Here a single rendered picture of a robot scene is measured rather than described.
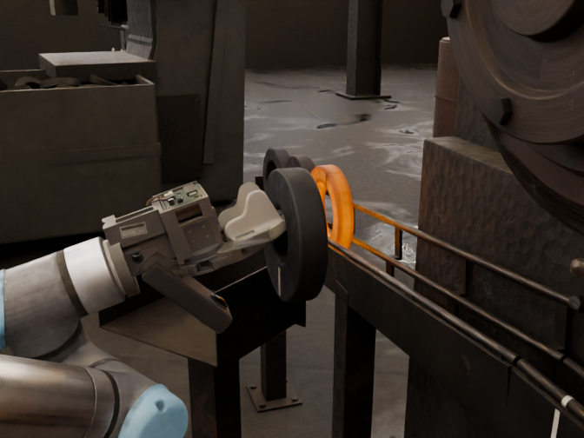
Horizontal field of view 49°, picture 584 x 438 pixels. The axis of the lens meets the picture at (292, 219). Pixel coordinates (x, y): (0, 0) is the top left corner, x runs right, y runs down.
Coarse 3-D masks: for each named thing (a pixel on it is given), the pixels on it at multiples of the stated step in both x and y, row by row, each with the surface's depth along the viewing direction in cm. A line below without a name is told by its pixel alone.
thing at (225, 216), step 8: (248, 184) 73; (240, 192) 73; (248, 192) 73; (240, 200) 73; (232, 208) 73; (240, 208) 74; (224, 216) 73; (232, 216) 74; (224, 224) 74; (224, 232) 74
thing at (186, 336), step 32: (256, 256) 106; (224, 288) 86; (256, 288) 91; (128, 320) 105; (160, 320) 104; (192, 320) 103; (256, 320) 93; (288, 320) 99; (192, 352) 92; (224, 352) 88; (192, 384) 104; (224, 384) 103; (192, 416) 106; (224, 416) 104
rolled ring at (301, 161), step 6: (294, 156) 144; (300, 156) 143; (306, 156) 144; (288, 162) 149; (294, 162) 145; (300, 162) 141; (306, 162) 141; (312, 162) 142; (306, 168) 140; (312, 168) 140
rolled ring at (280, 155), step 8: (272, 152) 161; (280, 152) 159; (264, 160) 168; (272, 160) 162; (280, 160) 157; (264, 168) 169; (272, 168) 168; (280, 168) 156; (264, 176) 170; (264, 184) 171
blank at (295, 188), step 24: (288, 168) 73; (288, 192) 69; (312, 192) 69; (288, 216) 70; (312, 216) 68; (288, 240) 71; (312, 240) 67; (288, 264) 71; (312, 264) 68; (288, 288) 72; (312, 288) 70
